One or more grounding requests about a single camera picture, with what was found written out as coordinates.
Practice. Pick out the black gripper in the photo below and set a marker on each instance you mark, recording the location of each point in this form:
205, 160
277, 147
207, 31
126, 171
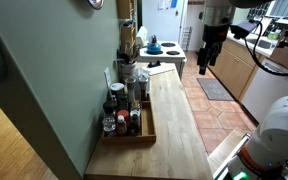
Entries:
215, 35

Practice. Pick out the white wall outlet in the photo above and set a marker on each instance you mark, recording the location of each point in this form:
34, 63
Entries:
107, 77

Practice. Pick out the dark green spice bottle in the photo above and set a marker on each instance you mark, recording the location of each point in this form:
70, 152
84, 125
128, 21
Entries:
122, 101

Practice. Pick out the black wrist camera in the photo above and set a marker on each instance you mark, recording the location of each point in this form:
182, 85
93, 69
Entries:
244, 28

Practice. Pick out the white refrigerator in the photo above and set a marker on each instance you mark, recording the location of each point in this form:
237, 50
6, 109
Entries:
162, 20

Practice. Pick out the white lid dark jar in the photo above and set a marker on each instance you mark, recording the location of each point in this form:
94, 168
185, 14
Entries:
117, 89

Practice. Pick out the dark bottle with white cap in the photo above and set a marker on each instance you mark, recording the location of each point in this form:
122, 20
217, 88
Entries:
134, 123

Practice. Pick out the grey floor mat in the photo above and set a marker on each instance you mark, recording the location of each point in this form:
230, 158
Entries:
214, 89

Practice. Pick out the light wooden robot stand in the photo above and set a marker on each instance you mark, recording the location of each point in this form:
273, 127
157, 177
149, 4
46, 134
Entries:
225, 148

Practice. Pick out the white dishwasher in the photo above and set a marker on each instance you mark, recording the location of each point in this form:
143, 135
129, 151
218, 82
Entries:
267, 90

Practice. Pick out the wooden spice tray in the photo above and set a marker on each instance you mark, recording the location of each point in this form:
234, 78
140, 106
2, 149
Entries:
148, 128

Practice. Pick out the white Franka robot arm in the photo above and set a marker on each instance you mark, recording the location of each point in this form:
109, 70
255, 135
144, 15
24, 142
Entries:
284, 133

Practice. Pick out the small clear spice jar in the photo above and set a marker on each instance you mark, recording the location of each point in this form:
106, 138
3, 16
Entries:
136, 107

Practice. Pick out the tall silver pepper grinder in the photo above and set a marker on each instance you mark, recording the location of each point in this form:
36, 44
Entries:
130, 88

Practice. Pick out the round wall clock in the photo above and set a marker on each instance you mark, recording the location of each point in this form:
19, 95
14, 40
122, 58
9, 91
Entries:
95, 3

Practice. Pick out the brown bottle with white cap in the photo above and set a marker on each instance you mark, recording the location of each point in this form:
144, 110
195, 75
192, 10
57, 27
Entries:
121, 126

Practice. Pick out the silver top glass grinder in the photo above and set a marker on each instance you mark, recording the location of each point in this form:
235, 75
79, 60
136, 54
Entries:
144, 86

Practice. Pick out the small green container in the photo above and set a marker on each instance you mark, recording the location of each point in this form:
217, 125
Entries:
274, 35

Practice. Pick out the clear glass bottle black cap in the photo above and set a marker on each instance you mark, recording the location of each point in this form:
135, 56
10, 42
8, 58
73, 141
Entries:
109, 121

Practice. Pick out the small black counter object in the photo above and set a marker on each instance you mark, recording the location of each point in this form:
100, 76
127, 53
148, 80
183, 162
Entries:
154, 63

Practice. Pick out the steel kitchen sink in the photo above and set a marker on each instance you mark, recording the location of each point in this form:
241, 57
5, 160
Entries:
260, 43

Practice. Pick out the white utensil crock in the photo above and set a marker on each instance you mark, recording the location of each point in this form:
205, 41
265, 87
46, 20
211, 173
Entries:
128, 70

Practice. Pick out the blue kettle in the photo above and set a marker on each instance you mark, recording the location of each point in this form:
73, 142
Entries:
153, 46

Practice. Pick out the white electric stove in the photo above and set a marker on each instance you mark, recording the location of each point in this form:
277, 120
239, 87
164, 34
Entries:
170, 55

